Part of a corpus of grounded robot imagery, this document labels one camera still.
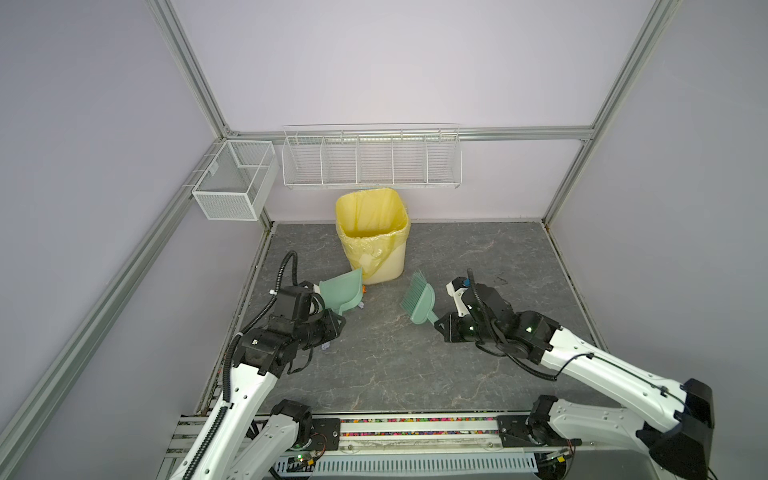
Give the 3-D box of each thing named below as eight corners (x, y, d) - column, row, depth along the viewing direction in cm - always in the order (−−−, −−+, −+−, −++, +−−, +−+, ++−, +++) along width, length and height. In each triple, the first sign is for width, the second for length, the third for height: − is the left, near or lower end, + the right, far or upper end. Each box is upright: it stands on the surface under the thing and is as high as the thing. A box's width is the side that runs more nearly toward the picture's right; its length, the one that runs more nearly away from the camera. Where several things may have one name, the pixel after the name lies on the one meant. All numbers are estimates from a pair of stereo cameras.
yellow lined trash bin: (357, 300, 100) (347, 252, 80) (343, 247, 115) (331, 195, 95) (414, 284, 104) (418, 234, 84) (393, 235, 119) (392, 183, 99)
